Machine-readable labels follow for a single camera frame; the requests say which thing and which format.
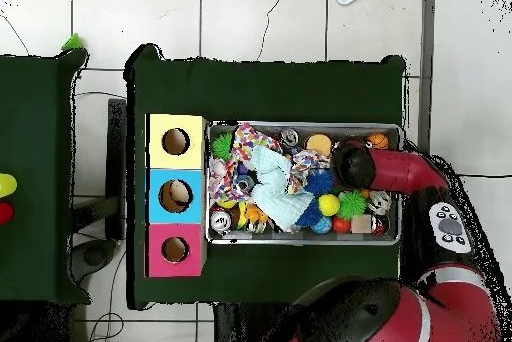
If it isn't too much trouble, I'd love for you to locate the shallow metal mesh bin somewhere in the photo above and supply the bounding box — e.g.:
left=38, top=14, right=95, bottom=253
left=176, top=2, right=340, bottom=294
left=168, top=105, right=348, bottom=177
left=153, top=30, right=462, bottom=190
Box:
left=204, top=119, right=403, bottom=246

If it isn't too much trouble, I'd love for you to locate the blue spiky ball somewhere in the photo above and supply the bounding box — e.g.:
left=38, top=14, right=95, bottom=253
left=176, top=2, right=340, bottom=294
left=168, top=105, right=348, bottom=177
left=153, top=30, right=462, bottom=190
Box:
left=304, top=168, right=336, bottom=197

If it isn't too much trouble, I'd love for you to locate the colourful dotted cloth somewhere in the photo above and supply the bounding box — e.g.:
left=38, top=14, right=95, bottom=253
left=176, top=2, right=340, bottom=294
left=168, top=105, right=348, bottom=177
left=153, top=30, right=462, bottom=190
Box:
left=208, top=122, right=333, bottom=204

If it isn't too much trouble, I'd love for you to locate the yellow tennis ball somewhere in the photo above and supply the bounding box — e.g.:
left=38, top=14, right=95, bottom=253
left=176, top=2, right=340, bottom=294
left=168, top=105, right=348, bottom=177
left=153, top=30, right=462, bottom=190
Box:
left=318, top=193, right=342, bottom=218

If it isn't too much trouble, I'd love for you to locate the green spiky ball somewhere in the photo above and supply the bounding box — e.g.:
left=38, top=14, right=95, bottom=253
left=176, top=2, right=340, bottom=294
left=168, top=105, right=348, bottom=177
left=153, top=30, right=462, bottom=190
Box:
left=336, top=190, right=368, bottom=221

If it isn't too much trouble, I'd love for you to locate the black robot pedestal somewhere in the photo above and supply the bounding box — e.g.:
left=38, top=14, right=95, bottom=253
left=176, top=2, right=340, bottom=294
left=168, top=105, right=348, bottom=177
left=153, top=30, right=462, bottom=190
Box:
left=213, top=302, right=297, bottom=342

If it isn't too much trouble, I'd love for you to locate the red plastic object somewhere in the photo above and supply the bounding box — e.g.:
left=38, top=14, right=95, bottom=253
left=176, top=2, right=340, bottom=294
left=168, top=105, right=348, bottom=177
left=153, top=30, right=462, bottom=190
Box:
left=0, top=201, right=15, bottom=226

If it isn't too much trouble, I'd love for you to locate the mint green knitted cloth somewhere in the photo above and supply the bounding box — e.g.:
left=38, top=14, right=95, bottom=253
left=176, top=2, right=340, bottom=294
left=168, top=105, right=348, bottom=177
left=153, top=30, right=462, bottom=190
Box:
left=249, top=143, right=317, bottom=232

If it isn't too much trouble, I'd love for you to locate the yellow plastic object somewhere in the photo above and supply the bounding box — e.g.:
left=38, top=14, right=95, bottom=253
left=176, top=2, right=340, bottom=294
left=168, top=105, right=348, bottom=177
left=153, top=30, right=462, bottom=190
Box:
left=0, top=172, right=18, bottom=199

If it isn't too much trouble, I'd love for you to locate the small orange basketball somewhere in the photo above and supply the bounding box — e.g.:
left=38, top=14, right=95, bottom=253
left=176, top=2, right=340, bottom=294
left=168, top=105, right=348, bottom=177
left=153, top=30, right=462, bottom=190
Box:
left=365, top=132, right=390, bottom=150

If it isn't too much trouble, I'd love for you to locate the orange foam cylinder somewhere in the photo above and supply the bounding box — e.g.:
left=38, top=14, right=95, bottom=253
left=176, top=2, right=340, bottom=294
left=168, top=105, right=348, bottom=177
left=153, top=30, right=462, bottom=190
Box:
left=304, top=133, right=333, bottom=157

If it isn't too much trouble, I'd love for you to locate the dark green tablecloth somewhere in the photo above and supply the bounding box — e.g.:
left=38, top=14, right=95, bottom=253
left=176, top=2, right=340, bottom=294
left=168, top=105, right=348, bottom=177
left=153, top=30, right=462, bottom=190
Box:
left=125, top=43, right=407, bottom=311
left=0, top=48, right=91, bottom=305

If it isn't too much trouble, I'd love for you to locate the wooden box with three holes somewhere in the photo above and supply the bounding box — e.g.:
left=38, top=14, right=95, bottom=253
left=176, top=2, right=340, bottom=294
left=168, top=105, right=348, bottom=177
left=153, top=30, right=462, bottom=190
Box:
left=143, top=112, right=209, bottom=279

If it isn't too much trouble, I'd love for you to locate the bright green object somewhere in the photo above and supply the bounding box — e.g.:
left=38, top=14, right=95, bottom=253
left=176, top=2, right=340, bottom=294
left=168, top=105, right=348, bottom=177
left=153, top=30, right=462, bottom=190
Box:
left=60, top=32, right=86, bottom=52

